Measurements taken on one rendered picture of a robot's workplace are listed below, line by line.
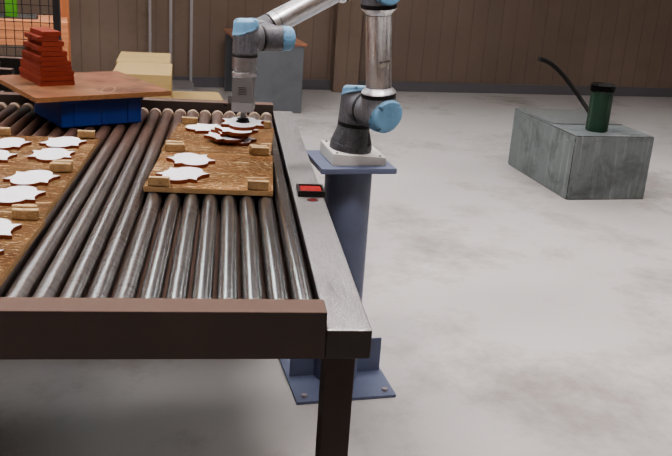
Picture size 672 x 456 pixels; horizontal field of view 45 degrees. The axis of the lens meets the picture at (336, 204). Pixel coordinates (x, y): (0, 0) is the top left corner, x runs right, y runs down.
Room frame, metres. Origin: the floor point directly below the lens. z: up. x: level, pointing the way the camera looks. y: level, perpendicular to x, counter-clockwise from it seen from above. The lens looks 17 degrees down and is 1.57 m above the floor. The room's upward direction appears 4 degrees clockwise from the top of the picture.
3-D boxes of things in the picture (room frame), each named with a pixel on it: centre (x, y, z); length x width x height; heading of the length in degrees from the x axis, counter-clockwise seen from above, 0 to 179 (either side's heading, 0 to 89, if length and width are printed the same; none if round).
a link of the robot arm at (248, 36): (2.42, 0.30, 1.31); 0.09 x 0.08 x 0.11; 122
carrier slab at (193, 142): (2.72, 0.41, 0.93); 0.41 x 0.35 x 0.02; 4
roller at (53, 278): (2.29, 0.67, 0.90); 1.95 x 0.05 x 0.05; 8
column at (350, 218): (2.81, -0.04, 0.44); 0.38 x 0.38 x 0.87; 16
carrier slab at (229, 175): (2.31, 0.37, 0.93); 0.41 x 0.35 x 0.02; 6
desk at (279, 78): (8.61, 0.89, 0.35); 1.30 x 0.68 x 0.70; 16
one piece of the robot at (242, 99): (2.42, 0.31, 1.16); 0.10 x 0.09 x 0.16; 91
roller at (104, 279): (2.30, 0.57, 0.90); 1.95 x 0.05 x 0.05; 8
